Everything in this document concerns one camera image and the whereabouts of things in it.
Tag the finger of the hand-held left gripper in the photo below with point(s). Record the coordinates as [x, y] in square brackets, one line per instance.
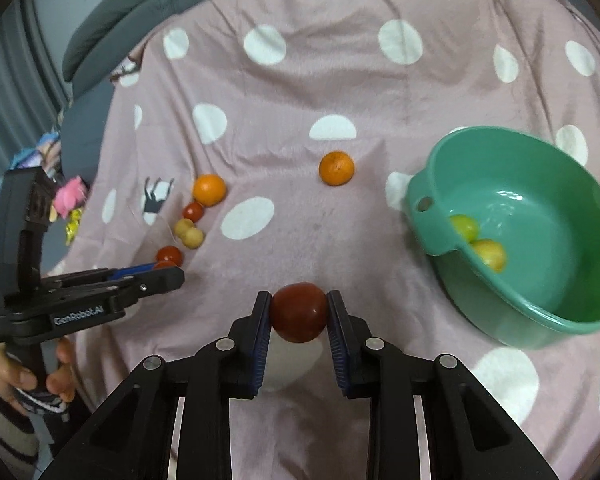
[130, 272]
[155, 282]

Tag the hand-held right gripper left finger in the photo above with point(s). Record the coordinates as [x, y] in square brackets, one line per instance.
[262, 345]

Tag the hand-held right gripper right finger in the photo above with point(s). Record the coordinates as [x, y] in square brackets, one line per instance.
[337, 345]

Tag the small red tomato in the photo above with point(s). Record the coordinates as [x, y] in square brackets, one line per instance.
[164, 263]
[194, 211]
[170, 254]

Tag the large red tomato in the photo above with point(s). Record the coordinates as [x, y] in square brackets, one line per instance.
[299, 312]

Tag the small yellow fruit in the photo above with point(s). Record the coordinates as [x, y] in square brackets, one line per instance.
[194, 238]
[182, 226]

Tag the orange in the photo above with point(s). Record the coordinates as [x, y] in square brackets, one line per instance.
[209, 190]
[336, 168]

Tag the yellow-green fruit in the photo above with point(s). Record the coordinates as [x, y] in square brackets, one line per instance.
[464, 226]
[491, 255]

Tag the green plastic basin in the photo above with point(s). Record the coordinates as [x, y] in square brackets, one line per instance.
[530, 220]

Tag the person's left forearm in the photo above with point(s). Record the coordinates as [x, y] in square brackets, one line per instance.
[2, 430]

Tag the person's left hand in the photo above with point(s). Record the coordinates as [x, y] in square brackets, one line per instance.
[62, 375]

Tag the yellow shiny toy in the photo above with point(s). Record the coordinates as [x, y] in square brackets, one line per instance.
[73, 226]

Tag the pink plush toy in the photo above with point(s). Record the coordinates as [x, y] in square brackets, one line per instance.
[70, 195]

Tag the colourful plush toy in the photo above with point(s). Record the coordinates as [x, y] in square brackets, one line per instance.
[42, 152]

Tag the grey curtain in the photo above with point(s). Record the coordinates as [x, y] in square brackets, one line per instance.
[15, 85]

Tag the grey sofa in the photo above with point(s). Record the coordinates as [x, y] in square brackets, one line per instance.
[105, 25]

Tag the pink polka-dot blanket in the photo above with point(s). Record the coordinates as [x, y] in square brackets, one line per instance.
[305, 85]

